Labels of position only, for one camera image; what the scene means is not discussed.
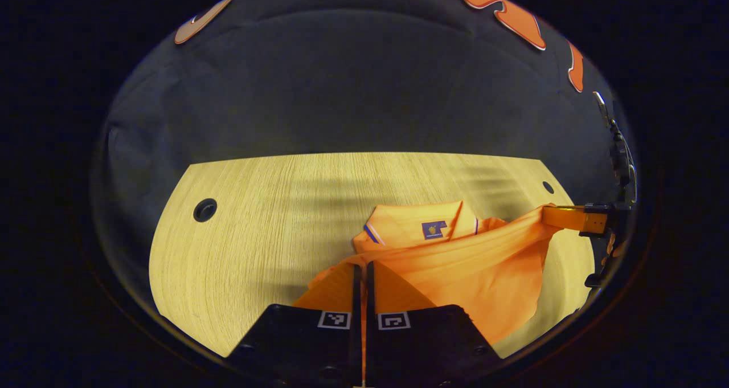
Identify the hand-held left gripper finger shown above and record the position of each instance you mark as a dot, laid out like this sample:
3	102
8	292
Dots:
357	291
370	291

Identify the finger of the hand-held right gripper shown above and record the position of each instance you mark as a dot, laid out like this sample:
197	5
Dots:
569	218

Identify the orange T-shirt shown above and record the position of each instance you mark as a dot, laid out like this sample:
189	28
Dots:
455	274

